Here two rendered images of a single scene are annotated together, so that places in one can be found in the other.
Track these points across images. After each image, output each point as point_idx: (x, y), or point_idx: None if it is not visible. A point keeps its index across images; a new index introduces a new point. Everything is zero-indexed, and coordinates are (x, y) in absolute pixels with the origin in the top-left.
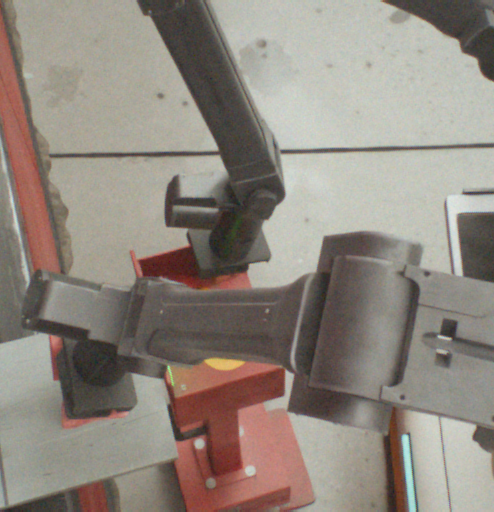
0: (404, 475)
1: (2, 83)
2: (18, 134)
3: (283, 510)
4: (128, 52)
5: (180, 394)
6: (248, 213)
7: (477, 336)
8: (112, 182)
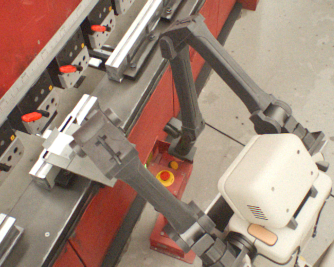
0: None
1: (171, 79)
2: (168, 96)
3: (180, 259)
4: (236, 100)
5: None
6: (182, 138)
7: (108, 143)
8: (203, 133)
